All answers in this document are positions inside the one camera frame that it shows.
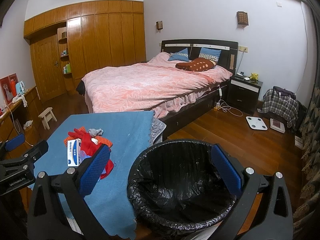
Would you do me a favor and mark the white power strip cable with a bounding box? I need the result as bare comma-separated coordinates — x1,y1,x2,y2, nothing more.
213,87,244,118

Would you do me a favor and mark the wooden wardrobe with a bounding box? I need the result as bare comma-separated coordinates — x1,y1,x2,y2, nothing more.
23,0,146,102

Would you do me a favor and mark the grey crumpled tissue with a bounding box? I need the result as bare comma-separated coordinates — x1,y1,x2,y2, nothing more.
88,128,104,137

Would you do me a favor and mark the wall lamp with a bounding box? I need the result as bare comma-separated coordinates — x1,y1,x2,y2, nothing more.
236,11,249,27
156,21,163,31

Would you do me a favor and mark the small white stool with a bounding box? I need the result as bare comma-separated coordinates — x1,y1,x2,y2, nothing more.
38,107,57,130

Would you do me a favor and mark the bed with dark frame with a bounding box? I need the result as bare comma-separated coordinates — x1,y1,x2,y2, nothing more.
77,39,238,137

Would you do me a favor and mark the right wall lamp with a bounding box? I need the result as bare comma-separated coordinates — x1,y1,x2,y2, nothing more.
236,11,249,27

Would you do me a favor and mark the brown dotted pillow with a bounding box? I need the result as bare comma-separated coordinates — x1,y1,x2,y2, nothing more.
175,57,216,72

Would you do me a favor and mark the white bathroom scale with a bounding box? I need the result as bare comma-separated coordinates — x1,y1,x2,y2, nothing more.
246,116,267,131

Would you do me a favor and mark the left blue pillow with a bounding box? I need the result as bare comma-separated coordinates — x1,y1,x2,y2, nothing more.
168,48,189,62

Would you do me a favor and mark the black lined trash bin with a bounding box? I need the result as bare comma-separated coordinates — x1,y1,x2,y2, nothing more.
127,139,236,236

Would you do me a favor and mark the left wall lamp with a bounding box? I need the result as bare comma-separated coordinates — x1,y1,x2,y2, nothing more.
156,21,163,31

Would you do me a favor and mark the white crumpled tissue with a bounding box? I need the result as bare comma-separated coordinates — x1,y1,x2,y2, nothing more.
91,138,99,145

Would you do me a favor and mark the white blue mask box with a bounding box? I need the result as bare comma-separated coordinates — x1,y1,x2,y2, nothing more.
67,139,87,167

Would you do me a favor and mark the pink duvet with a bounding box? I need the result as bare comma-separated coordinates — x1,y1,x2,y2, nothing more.
82,52,232,119

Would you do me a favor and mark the wooden side desk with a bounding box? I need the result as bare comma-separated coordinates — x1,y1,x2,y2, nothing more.
1,87,43,159

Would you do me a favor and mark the patterned curtain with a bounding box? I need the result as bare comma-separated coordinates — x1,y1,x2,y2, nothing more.
293,86,319,234

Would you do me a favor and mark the blue pillow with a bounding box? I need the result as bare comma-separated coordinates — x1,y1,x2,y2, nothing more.
199,47,221,63
168,48,189,62

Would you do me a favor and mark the light blue kettle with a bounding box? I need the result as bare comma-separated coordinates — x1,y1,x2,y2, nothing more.
16,81,25,96

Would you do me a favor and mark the right blue pillow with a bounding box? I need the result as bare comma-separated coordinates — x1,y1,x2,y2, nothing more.
199,47,221,63

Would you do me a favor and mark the blue table cloth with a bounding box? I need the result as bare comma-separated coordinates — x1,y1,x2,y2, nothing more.
34,111,153,239

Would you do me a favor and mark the red rubber glove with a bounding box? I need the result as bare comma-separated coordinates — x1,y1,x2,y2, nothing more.
67,128,115,180

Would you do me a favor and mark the pink scale on floor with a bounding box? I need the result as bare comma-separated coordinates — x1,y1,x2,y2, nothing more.
270,118,285,134

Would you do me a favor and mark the red picture frame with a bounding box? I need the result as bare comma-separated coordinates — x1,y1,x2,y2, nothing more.
1,73,18,104

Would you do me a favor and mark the orange foam net sheet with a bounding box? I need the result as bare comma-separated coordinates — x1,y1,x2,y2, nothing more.
63,126,113,147

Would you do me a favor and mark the plaid shirt on chair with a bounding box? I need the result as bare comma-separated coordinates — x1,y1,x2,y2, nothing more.
261,88,299,128

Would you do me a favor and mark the dark nightstand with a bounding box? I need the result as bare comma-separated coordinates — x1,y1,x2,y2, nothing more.
227,75,263,114

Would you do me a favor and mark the yellow plush toy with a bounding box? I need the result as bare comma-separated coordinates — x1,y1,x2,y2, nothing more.
249,73,259,83

